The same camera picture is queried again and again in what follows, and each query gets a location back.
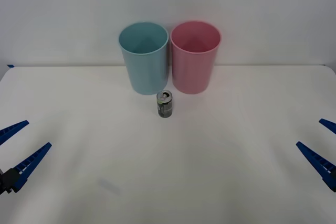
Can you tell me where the pale blue plastic bin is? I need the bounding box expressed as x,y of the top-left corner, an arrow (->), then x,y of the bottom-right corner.
118,20 -> 169,96

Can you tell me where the pink plastic bin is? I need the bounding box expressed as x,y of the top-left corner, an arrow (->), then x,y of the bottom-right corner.
170,20 -> 222,95

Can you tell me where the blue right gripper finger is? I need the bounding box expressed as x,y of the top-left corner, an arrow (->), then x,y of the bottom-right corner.
296,141 -> 336,193
319,118 -> 336,132

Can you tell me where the dark green drink can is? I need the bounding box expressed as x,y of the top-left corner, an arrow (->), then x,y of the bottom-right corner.
156,90 -> 174,119

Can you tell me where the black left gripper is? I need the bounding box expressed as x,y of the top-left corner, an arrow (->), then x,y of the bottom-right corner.
0,120 -> 53,196

